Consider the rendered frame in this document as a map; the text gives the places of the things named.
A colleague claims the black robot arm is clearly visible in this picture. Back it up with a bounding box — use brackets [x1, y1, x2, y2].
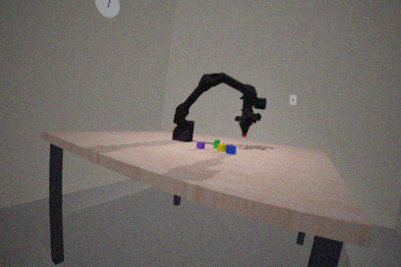
[173, 73, 266, 131]

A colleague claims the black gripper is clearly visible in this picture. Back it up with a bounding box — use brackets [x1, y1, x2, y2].
[235, 107, 257, 135]

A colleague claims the blue block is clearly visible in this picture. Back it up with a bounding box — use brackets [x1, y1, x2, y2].
[226, 145, 237, 154]

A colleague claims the purple cube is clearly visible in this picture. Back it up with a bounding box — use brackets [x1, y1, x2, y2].
[197, 142, 205, 149]

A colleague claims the yellow cube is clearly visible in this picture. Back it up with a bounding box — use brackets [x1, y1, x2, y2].
[217, 144, 226, 152]

